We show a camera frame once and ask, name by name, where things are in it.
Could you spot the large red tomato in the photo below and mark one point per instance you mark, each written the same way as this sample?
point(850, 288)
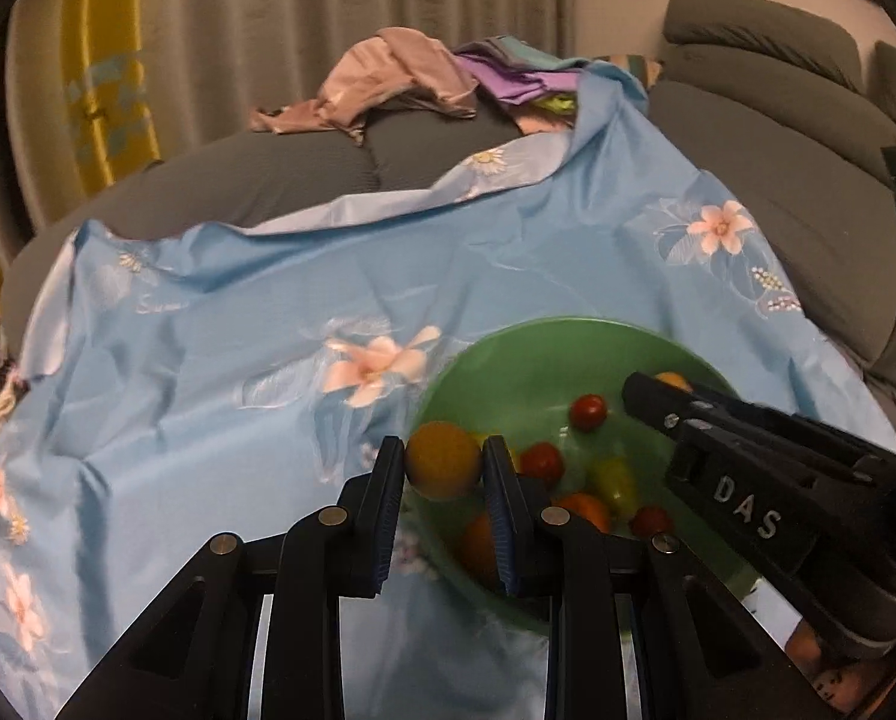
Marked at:
point(543, 461)

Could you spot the green plastic bowl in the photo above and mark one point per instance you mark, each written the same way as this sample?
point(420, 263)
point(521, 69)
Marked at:
point(519, 384)

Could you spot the tan round longan fruit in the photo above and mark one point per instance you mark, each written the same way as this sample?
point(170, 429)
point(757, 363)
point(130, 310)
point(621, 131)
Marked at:
point(443, 461)

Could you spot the small red cherry tomato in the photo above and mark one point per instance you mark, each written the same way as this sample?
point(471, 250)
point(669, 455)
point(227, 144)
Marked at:
point(587, 413)

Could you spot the pink crumpled cloth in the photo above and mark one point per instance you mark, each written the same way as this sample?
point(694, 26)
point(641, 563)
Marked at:
point(397, 68)

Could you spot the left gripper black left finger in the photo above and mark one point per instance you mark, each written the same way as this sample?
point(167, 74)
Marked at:
point(343, 550)

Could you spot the green tomato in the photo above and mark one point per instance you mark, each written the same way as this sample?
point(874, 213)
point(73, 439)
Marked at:
point(614, 484)

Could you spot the grey curtain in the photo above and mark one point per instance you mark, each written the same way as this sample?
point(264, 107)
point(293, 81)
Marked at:
point(210, 63)

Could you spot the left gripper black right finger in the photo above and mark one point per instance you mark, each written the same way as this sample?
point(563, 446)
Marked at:
point(545, 555)

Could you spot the light blue floral cloth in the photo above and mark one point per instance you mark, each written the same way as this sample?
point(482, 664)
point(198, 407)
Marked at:
point(231, 380)

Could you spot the purple folded cloth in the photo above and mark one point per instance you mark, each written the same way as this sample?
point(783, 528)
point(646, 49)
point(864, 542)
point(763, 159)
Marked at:
point(538, 91)

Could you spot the yellow patterned curtain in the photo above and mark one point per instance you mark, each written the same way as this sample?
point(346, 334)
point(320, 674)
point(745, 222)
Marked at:
point(75, 119)

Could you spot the person right hand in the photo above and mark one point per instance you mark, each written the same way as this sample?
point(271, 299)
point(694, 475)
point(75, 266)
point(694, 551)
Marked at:
point(855, 689)

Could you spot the large orange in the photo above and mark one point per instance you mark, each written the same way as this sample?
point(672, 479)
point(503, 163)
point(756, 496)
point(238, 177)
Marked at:
point(589, 507)

